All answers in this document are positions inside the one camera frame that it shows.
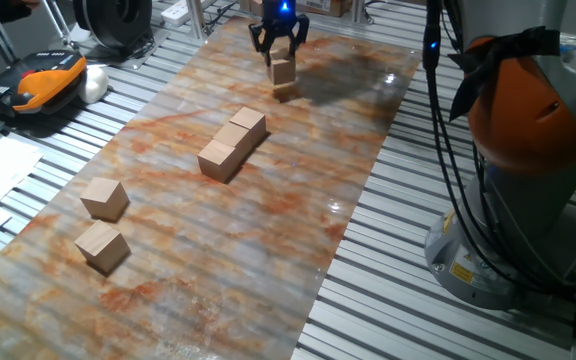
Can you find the aluminium upright post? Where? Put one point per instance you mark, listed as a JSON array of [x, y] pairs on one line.
[[195, 20]]

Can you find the orange black teach pendant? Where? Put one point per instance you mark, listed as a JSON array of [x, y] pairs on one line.
[[38, 82]]

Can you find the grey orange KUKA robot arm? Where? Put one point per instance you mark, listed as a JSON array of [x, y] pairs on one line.
[[523, 150]]

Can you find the brown cardboard box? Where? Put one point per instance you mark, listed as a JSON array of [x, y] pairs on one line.
[[323, 5]]

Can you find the orange marble pattern mat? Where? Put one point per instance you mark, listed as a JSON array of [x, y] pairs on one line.
[[193, 250]]

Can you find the aluminium frame beam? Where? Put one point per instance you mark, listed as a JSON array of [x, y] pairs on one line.
[[358, 10]]

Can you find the white computer mouse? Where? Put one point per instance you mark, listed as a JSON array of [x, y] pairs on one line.
[[93, 84]]

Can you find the white power strip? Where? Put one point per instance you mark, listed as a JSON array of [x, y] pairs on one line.
[[175, 12]]

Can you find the black round spool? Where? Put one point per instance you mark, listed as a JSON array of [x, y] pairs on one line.
[[113, 20]]

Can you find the wooden cube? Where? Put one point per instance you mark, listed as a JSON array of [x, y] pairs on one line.
[[217, 161], [104, 198], [102, 246], [233, 137], [282, 71], [248, 122]]

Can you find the person hand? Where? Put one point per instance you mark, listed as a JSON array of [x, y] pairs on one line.
[[30, 2]]

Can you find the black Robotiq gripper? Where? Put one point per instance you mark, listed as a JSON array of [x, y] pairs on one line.
[[279, 14]]

